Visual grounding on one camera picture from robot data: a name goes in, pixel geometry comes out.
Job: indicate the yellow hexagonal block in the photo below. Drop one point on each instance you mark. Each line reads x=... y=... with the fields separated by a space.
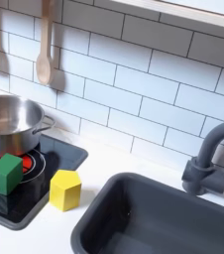
x=64 y=190

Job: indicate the green cube block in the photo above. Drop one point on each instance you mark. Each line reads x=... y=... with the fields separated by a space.
x=5 y=173

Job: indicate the black stove top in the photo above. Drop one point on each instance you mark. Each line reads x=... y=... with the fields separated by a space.
x=56 y=158

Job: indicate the dark grey tap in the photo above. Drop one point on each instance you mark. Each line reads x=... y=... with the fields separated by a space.
x=207 y=155

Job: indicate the dark grey sink basin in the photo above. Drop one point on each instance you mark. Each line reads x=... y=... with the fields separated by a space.
x=157 y=218

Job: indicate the wooden spoon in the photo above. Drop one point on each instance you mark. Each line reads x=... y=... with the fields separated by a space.
x=45 y=49

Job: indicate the steel pot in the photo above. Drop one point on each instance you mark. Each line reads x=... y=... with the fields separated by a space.
x=8 y=122

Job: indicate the white wooden shelf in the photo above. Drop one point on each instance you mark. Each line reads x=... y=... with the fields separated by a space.
x=196 y=11

